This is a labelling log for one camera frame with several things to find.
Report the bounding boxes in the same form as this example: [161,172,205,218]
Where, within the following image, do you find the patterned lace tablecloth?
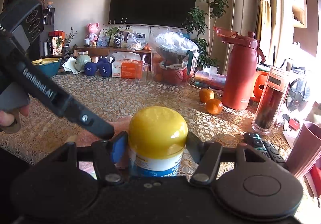
[0,72,292,166]

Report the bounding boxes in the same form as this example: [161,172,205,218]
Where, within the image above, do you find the orange tangerine with stem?
[199,79,215,103]

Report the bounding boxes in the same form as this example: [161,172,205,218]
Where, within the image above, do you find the green potted tree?
[182,0,229,68]

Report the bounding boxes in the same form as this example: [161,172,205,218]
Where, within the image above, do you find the clear drinking glass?
[139,63,150,83]

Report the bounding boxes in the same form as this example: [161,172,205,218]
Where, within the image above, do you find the stack of colourful books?
[193,71,226,90]

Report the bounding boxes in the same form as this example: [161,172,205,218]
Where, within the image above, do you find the orange white tissue box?
[111,51,143,79]

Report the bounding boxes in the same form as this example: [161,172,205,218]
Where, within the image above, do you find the orange tangerine front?
[205,98,223,115]

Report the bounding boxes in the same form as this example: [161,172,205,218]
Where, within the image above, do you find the yellow lid supplement jar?
[128,106,188,177]

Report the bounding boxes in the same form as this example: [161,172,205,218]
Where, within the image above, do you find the plastic bag of fruit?
[148,28,199,85]

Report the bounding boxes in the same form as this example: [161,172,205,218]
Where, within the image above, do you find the wooden television cabinet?
[73,47,151,66]

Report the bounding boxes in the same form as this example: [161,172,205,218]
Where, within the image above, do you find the blue bowl yellow strainer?
[31,57,61,78]

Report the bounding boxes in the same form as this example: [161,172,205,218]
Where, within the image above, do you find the green helmet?
[75,55,91,72]

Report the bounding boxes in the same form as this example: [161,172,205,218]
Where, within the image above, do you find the pink bear figurine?
[85,23,100,47]

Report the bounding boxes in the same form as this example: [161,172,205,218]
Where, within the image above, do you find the black flat screen television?
[108,0,196,28]

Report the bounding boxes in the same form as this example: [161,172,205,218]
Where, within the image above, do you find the glass tea tumbler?
[251,66,290,135]

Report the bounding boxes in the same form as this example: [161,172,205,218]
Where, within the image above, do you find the orange plastic stool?
[250,71,268,103]

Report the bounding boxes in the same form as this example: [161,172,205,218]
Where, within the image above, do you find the pink plastic cup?
[286,121,320,178]

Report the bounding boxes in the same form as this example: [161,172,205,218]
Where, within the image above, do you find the red large water bottle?
[213,27,265,110]

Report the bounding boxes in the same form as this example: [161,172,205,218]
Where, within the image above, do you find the black remote control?
[243,132,286,165]

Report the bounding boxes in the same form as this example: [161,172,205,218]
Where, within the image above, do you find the blue dumbbell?
[83,62,97,76]
[96,58,112,77]

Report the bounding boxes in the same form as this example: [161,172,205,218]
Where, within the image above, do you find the person left hand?
[0,105,29,127]

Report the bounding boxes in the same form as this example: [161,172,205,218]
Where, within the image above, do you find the white standing air conditioner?
[222,0,256,75]

